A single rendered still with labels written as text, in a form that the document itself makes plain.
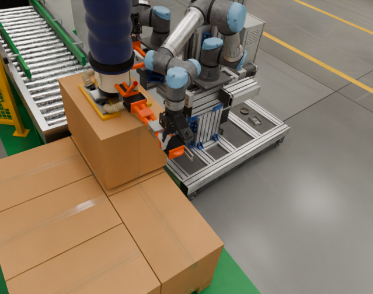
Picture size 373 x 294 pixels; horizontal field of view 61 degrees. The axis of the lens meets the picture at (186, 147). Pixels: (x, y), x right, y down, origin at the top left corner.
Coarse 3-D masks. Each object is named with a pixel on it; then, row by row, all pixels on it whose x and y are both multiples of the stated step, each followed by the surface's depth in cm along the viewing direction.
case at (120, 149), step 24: (72, 96) 174; (72, 120) 191; (96, 120) 162; (120, 120) 164; (96, 144) 162; (120, 144) 162; (144, 144) 173; (96, 168) 182; (120, 168) 174; (144, 168) 187
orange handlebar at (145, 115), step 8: (136, 48) 191; (144, 56) 186; (136, 64) 178; (120, 88) 160; (144, 104) 153; (136, 112) 150; (144, 112) 148; (152, 112) 148; (144, 120) 145; (152, 120) 147; (176, 152) 132
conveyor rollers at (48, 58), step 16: (0, 16) 332; (16, 16) 339; (32, 16) 341; (0, 32) 309; (16, 32) 316; (32, 32) 316; (48, 32) 318; (32, 48) 292; (48, 48) 299; (64, 48) 299; (16, 64) 273; (32, 64) 274; (48, 64) 280; (64, 64) 280; (80, 64) 288; (32, 80) 262; (48, 80) 261; (32, 96) 243; (48, 96) 249; (64, 112) 235
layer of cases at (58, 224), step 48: (48, 144) 209; (0, 192) 179; (48, 192) 183; (96, 192) 185; (144, 192) 189; (0, 240) 159; (48, 240) 161; (96, 240) 164; (144, 240) 166; (192, 240) 169; (48, 288) 145; (96, 288) 147; (144, 288) 149; (192, 288) 188
